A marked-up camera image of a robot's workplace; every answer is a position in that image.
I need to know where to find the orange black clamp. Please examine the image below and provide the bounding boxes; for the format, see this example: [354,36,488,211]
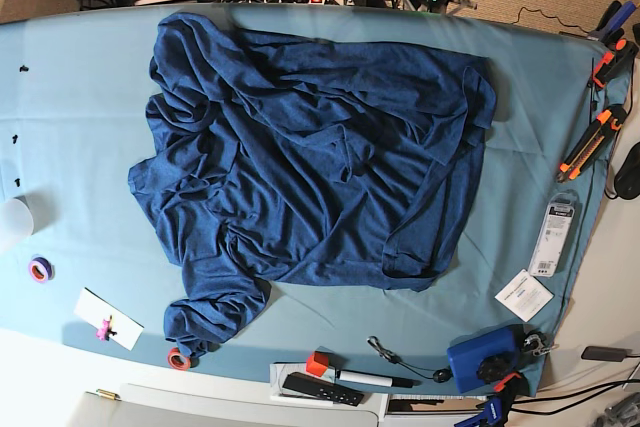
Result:
[591,38,639,90]

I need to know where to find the pink binder clip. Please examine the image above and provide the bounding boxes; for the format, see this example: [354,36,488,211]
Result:
[96,316,117,342]

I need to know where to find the blue plastic box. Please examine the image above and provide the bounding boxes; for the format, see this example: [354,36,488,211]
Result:
[447,325,524,393]

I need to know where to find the purple tape roll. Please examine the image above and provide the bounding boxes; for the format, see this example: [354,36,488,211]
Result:
[28,257,54,283]

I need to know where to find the small black phone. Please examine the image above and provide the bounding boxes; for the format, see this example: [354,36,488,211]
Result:
[581,346,628,363]

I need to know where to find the red tape roll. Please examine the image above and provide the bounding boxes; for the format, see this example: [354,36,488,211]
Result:
[167,347,192,371]

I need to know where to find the blister pack of batteries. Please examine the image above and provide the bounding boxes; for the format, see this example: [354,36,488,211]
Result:
[528,191,578,278]

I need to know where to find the white paper packet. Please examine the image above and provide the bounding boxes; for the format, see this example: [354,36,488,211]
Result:
[495,270,553,322]

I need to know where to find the black computer mouse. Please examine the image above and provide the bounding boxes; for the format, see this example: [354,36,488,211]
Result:
[614,142,640,200]

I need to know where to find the light blue table cloth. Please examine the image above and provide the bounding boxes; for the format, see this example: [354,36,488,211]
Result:
[1,4,604,381]

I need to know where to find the blue black spring clamp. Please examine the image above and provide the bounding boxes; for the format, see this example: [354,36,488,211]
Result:
[587,0,637,43]

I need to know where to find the black lanyard with clip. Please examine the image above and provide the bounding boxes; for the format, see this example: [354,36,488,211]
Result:
[366,335,453,385]

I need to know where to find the dark blue t-shirt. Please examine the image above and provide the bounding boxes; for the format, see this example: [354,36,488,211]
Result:
[128,13,497,358]

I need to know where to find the black white marker pen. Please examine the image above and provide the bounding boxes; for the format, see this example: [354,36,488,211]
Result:
[336,370,415,388]

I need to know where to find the blue orange bar clamp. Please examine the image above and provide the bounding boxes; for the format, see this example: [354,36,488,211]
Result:
[454,372,529,427]

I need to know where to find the red cube block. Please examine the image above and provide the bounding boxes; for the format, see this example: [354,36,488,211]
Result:
[305,351,330,377]

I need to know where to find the white notepad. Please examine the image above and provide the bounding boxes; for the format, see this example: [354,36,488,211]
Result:
[269,360,390,422]

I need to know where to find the black remote control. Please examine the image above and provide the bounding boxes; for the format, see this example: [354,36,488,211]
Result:
[283,372,365,407]

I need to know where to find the orange black utility knife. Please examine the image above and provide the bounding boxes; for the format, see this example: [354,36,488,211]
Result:
[556,104,628,183]

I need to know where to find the white paper card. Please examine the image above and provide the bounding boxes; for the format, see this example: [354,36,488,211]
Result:
[74,288,144,351]

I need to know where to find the translucent plastic cup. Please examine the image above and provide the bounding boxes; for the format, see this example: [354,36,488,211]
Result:
[0,198,34,253]

